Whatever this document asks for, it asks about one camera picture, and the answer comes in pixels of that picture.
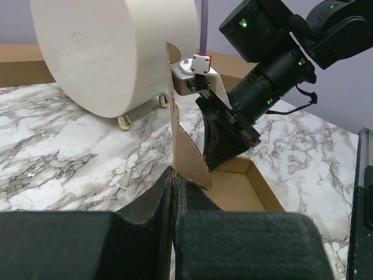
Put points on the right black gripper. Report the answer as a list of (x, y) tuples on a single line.
[(229, 128)]

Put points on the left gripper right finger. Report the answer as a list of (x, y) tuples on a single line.
[(213, 244)]

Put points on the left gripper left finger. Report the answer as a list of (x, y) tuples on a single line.
[(131, 243)]

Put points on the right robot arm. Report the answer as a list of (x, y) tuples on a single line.
[(285, 49)]

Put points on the closed brown cardboard box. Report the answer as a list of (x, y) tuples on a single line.
[(231, 69)]

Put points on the white cylindrical bread box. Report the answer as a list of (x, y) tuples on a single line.
[(110, 57)]

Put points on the small brown box behind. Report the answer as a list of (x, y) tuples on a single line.
[(23, 65)]

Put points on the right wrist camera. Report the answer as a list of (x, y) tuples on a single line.
[(194, 75)]

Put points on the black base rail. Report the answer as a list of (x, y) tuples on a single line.
[(359, 265)]

